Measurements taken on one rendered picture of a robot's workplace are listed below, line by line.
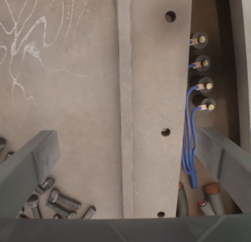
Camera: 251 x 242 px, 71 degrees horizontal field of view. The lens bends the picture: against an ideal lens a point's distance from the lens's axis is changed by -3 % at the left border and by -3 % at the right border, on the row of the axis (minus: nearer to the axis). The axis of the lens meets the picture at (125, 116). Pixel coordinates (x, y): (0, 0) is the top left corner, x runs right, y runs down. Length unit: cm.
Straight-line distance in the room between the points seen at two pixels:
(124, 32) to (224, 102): 29
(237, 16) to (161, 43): 13
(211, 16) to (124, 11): 22
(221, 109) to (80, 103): 31
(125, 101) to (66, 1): 14
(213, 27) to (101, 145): 31
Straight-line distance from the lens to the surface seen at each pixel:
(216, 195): 50
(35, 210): 36
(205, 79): 36
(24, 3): 28
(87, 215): 34
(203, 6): 42
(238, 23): 33
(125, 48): 23
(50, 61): 26
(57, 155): 17
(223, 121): 45
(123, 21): 23
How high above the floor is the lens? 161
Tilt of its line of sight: 73 degrees down
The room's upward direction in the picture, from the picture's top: 179 degrees clockwise
